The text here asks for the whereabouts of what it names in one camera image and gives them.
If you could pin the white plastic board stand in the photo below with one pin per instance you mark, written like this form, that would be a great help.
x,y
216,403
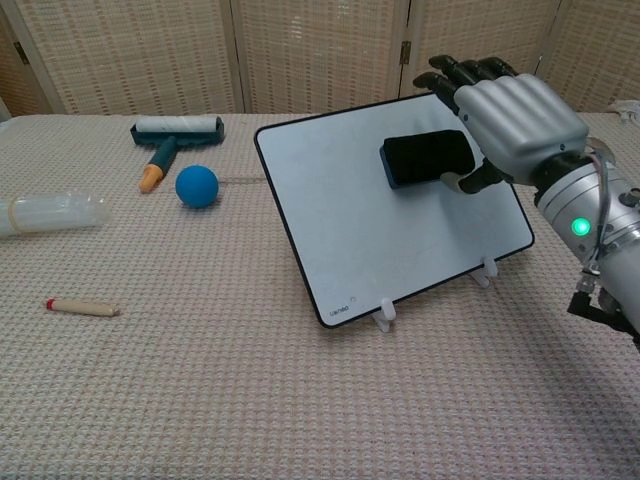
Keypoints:
x,y
386,314

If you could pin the blue rubber ball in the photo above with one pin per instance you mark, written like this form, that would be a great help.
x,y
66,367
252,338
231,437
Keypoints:
x,y
197,186

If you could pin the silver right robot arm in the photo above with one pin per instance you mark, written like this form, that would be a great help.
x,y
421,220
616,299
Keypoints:
x,y
595,220

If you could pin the white crumpled cloth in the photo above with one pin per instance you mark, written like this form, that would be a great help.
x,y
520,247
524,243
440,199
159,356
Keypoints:
x,y
627,109

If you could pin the clear plastic bottle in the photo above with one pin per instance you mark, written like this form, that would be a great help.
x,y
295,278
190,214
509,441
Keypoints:
x,y
50,215

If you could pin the beige waffle tablecloth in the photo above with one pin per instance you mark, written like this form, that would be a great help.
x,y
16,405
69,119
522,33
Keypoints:
x,y
200,380

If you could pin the white whiteboard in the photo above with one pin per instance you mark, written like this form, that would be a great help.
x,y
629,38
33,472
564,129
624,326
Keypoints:
x,y
360,225

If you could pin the short wooden pencil red cap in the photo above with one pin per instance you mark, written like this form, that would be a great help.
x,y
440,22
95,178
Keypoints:
x,y
82,307

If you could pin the woven folding screen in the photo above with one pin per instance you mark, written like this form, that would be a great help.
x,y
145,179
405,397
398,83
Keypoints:
x,y
320,50

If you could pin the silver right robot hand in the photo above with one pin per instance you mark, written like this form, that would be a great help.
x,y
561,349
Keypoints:
x,y
520,117

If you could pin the teal lint roller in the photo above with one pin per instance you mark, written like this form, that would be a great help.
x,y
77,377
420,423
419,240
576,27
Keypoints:
x,y
172,135

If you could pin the black whiteboard eraser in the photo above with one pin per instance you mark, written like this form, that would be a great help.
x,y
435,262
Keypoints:
x,y
425,157

